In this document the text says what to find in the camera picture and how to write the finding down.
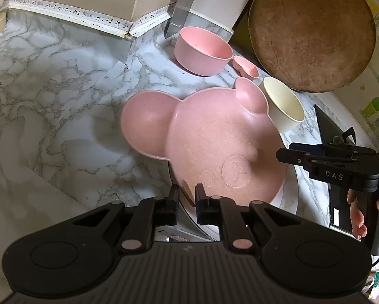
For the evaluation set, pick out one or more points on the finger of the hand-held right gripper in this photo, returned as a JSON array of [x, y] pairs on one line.
[[295, 157]]

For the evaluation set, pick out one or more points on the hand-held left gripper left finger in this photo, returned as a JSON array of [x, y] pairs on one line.
[[172, 205]]

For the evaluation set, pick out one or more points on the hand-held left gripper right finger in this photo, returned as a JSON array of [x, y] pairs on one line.
[[202, 207]]

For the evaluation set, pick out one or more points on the large white plate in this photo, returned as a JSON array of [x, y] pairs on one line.
[[289, 196]]

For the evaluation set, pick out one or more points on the cream bowl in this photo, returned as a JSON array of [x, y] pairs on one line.
[[281, 101]]

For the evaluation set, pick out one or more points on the pink bear-shaped plate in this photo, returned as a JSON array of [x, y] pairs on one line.
[[208, 139]]

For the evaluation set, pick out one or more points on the pink bowl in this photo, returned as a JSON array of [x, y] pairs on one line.
[[195, 53]]

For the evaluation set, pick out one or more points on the person's right hand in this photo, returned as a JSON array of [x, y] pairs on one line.
[[356, 215]]

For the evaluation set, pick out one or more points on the metal burner pan support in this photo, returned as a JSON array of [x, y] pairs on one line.
[[349, 134]]

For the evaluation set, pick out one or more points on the black glass gas stove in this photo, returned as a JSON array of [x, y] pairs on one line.
[[327, 123]]

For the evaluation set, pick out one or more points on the small pink heart dish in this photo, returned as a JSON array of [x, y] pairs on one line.
[[248, 68]]

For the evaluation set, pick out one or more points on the round wooden cutting board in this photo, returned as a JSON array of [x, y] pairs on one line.
[[309, 31]]

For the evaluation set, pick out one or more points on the yellow cutting board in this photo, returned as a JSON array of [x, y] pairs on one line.
[[374, 4]]

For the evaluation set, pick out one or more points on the white patterned trim strip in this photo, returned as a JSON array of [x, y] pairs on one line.
[[81, 14]]

